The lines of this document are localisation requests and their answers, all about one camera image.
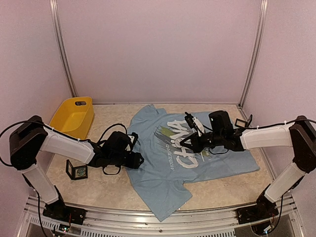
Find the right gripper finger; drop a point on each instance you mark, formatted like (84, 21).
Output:
(191, 140)
(195, 147)

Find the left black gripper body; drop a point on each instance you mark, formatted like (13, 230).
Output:
(133, 163)

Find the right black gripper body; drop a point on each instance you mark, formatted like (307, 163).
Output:
(205, 144)

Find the round blue brooch badge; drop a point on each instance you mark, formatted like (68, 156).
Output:
(177, 143)

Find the light blue printed t-shirt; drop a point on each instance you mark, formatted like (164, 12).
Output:
(160, 180)

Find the black brooch box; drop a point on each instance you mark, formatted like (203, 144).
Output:
(76, 172)
(239, 123)

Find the yellow plastic basket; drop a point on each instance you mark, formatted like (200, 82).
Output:
(74, 117)

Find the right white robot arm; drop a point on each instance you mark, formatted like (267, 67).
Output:
(239, 136)

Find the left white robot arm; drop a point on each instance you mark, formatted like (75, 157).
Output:
(33, 136)

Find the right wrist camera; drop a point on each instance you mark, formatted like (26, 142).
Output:
(194, 123)

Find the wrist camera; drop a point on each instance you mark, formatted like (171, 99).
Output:
(194, 123)
(132, 139)

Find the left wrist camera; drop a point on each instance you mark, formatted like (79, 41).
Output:
(132, 139)

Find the aluminium front frame rail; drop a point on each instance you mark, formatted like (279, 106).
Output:
(214, 222)

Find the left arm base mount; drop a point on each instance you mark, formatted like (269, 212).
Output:
(59, 211)

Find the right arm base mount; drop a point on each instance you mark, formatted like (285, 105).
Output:
(263, 210)

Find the right aluminium corner post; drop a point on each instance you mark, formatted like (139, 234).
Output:
(255, 52)

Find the aluminium corner post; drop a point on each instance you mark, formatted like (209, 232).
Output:
(61, 46)
(255, 52)

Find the left aluminium corner post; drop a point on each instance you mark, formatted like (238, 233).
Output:
(61, 46)

